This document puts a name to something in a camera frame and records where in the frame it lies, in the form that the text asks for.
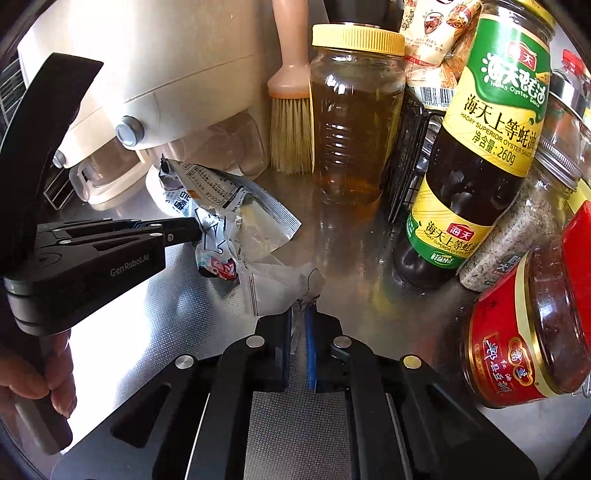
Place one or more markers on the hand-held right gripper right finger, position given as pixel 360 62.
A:
pixel 310 350

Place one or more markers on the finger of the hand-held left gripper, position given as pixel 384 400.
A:
pixel 180 224
pixel 138 240

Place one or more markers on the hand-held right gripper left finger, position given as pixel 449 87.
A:
pixel 288 344

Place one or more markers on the clear zip plastic bag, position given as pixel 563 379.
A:
pixel 277 286

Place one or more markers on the silver snack wrapper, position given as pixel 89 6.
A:
pixel 231 194

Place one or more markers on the person's left hand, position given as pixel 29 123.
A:
pixel 23 378

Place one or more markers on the yellow lid honey jar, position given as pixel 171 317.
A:
pixel 355 115

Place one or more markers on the red lid chili jar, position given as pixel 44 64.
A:
pixel 517 350

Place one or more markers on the glass spice jar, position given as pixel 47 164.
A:
pixel 521 221

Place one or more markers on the green label oyster sauce bottle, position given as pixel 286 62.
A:
pixel 485 152

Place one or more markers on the red cap sauce pouch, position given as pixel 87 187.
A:
pixel 429 41

